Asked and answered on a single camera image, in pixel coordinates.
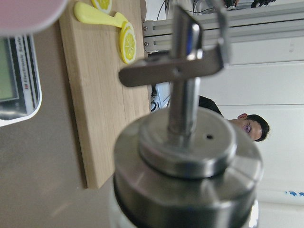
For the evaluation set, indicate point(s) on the yellow plastic knife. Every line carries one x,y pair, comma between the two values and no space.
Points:
88,14

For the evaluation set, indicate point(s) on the digital kitchen scale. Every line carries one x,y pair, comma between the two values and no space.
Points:
20,88

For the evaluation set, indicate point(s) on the lemon slice lower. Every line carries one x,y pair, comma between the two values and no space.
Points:
103,5

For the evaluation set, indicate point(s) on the glass sauce bottle steel spout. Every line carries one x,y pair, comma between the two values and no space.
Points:
184,166

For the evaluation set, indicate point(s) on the aluminium frame post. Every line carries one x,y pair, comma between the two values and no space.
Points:
273,22

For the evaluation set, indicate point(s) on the bamboo cutting board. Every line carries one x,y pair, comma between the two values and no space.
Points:
102,105

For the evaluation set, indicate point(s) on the lemon slice front pair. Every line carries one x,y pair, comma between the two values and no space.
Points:
127,43

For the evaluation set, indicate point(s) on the pink plastic cup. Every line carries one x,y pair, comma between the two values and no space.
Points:
18,17

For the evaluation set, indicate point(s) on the person in black shirt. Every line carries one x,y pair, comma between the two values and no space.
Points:
256,127

